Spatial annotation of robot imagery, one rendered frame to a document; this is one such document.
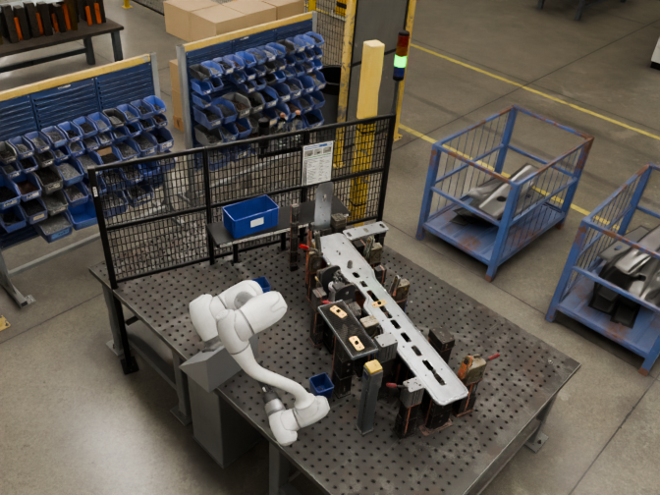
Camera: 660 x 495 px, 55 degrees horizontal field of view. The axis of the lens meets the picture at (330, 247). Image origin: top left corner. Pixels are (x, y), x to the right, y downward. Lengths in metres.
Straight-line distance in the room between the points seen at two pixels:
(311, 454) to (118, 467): 1.34
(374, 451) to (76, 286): 2.91
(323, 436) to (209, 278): 1.35
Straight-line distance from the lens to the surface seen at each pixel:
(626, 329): 5.14
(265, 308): 2.77
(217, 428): 3.71
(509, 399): 3.58
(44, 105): 4.81
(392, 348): 3.14
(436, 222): 5.64
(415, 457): 3.25
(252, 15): 6.51
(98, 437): 4.23
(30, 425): 4.40
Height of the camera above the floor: 3.33
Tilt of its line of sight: 38 degrees down
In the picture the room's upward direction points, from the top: 4 degrees clockwise
